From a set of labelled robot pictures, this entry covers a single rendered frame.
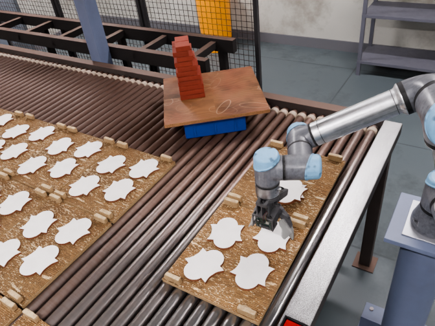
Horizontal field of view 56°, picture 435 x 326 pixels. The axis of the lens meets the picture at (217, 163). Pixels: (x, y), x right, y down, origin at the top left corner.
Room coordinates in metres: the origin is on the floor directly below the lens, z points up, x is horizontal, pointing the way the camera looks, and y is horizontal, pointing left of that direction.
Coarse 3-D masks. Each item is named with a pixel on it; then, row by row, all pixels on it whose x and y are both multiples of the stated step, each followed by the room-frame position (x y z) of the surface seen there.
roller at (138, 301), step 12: (288, 120) 1.73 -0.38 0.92; (276, 132) 1.64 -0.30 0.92; (264, 144) 1.55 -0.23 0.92; (228, 192) 1.25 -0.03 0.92; (216, 204) 1.19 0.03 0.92; (204, 216) 1.13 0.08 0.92; (192, 228) 1.08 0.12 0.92; (180, 252) 0.97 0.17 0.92; (168, 264) 0.92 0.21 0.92; (156, 276) 0.88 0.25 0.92; (144, 288) 0.84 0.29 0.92; (156, 288) 0.84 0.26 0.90; (132, 300) 0.80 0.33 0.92; (144, 300) 0.80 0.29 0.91; (132, 312) 0.76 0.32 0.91; (120, 324) 0.72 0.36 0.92
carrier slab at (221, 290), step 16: (224, 208) 1.14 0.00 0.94; (240, 208) 1.13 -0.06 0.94; (208, 224) 1.07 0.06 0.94; (240, 224) 1.05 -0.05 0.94; (192, 240) 1.00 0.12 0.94; (192, 256) 0.93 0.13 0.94; (224, 256) 0.91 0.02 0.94; (272, 256) 0.88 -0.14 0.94; (288, 256) 0.88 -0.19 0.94; (176, 272) 0.87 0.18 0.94; (224, 272) 0.85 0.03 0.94; (192, 288) 0.80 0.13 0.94; (208, 288) 0.79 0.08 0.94; (224, 288) 0.78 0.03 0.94; (256, 288) 0.77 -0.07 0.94; (272, 288) 0.76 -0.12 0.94; (224, 304) 0.73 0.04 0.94; (256, 304) 0.71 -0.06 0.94; (256, 320) 0.66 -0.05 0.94
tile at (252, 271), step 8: (240, 256) 0.89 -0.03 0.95; (256, 256) 0.88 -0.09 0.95; (264, 256) 0.88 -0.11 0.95; (240, 264) 0.86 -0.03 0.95; (248, 264) 0.86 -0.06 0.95; (256, 264) 0.85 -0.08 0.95; (264, 264) 0.85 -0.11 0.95; (232, 272) 0.83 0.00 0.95; (240, 272) 0.83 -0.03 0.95; (248, 272) 0.82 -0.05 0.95; (256, 272) 0.82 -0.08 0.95; (264, 272) 0.82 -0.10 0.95; (272, 272) 0.82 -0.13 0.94; (240, 280) 0.80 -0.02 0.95; (248, 280) 0.79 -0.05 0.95; (256, 280) 0.79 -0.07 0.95; (264, 280) 0.79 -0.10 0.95; (240, 288) 0.77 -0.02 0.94; (248, 288) 0.76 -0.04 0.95
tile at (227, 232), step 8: (216, 224) 1.05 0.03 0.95; (224, 224) 1.05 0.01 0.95; (232, 224) 1.04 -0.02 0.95; (216, 232) 1.01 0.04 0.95; (224, 232) 1.01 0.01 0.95; (232, 232) 1.00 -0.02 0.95; (240, 232) 1.00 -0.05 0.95; (208, 240) 0.99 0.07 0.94; (216, 240) 0.98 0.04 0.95; (224, 240) 0.97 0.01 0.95; (232, 240) 0.97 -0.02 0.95; (240, 240) 0.96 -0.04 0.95; (224, 248) 0.94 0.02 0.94
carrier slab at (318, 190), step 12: (252, 168) 1.36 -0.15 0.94; (324, 168) 1.30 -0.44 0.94; (336, 168) 1.29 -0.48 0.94; (240, 180) 1.29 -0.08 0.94; (252, 180) 1.28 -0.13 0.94; (300, 180) 1.24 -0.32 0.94; (312, 180) 1.23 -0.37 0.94; (324, 180) 1.22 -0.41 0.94; (240, 192) 1.22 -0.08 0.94; (252, 192) 1.21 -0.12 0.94; (312, 192) 1.17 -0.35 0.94; (324, 192) 1.16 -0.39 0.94; (240, 204) 1.16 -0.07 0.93; (252, 204) 1.14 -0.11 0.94; (288, 204) 1.12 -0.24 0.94; (300, 204) 1.11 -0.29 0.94; (312, 204) 1.10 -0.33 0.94; (312, 216) 1.04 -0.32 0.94
